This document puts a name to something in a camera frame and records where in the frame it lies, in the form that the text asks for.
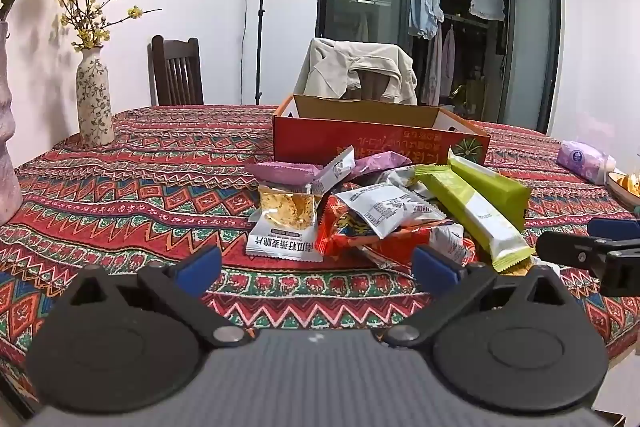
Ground white printed snack packet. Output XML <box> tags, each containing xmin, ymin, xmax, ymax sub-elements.
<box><xmin>334</xmin><ymin>184</ymin><xmax>447</xmax><ymax>240</ymax></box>

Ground yellow flower branches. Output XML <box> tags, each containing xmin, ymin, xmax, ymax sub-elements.
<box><xmin>52</xmin><ymin>0</ymin><xmax>163</xmax><ymax>54</ymax></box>

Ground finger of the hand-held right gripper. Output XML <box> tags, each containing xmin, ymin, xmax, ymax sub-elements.
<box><xmin>588</xmin><ymin>217</ymin><xmax>640</xmax><ymax>242</ymax></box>
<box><xmin>536</xmin><ymin>231</ymin><xmax>609</xmax><ymax>277</ymax></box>

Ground brown wooden chair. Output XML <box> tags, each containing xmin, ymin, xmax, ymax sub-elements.
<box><xmin>344</xmin><ymin>69</ymin><xmax>392</xmax><ymax>102</ymax></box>

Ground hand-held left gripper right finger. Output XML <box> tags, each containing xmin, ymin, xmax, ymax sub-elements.
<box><xmin>384</xmin><ymin>246</ymin><xmax>576</xmax><ymax>349</ymax></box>

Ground purple tissue pack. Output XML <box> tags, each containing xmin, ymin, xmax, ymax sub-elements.
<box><xmin>556</xmin><ymin>139</ymin><xmax>617</xmax><ymax>184</ymax></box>

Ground small floral ceramic vase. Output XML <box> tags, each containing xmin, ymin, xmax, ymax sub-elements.
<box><xmin>76</xmin><ymin>47</ymin><xmax>116</xmax><ymax>146</ymax></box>

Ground grey white snack packet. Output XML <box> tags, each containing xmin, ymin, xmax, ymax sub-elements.
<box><xmin>377</xmin><ymin>166</ymin><xmax>443</xmax><ymax>202</ymax></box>

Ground large pale pink vase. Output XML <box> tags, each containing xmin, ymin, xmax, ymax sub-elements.
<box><xmin>0</xmin><ymin>21</ymin><xmax>23</xmax><ymax>225</ymax></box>

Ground green and white bar packet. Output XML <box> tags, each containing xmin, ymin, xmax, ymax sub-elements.
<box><xmin>414</xmin><ymin>164</ymin><xmax>537</xmax><ymax>274</ymax></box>

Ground red cardboard box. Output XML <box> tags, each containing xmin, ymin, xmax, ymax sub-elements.
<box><xmin>272</xmin><ymin>93</ymin><xmax>491</xmax><ymax>168</ymax></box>

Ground dark wooden chair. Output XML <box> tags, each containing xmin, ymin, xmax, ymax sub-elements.
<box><xmin>147</xmin><ymin>35</ymin><xmax>204</xmax><ymax>106</ymax></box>

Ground purple snack packet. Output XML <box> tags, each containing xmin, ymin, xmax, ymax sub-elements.
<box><xmin>244</xmin><ymin>160</ymin><xmax>323</xmax><ymax>188</ymax></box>
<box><xmin>347</xmin><ymin>151</ymin><xmax>413</xmax><ymax>185</ymax></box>

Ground large red orange snack packet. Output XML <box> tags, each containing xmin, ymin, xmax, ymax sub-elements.
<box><xmin>314</xmin><ymin>194</ymin><xmax>478</xmax><ymax>270</ymax></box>

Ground beige jacket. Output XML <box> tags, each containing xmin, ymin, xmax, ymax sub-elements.
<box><xmin>295</xmin><ymin>38</ymin><xmax>418</xmax><ymax>106</ymax></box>

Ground pale pink hanging clothes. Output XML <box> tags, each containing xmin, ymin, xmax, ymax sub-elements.
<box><xmin>420</xmin><ymin>24</ymin><xmax>458</xmax><ymax>108</ymax></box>

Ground studio lamp on black stand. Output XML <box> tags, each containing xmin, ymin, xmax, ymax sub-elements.
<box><xmin>246</xmin><ymin>0</ymin><xmax>282</xmax><ymax>106</ymax></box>

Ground small silver white snack packet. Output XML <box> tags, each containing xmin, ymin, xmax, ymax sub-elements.
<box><xmin>311</xmin><ymin>146</ymin><xmax>357</xmax><ymax>196</ymax></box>

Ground oat crisp packet clear window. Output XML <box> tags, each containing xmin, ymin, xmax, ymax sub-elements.
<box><xmin>245</xmin><ymin>183</ymin><xmax>325</xmax><ymax>264</ymax></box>

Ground lamp power cable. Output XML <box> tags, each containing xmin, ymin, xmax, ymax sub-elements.
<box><xmin>239</xmin><ymin>0</ymin><xmax>253</xmax><ymax>105</ymax></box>

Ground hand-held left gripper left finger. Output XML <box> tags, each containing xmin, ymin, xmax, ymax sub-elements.
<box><xmin>60</xmin><ymin>246</ymin><xmax>252</xmax><ymax>349</ymax></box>

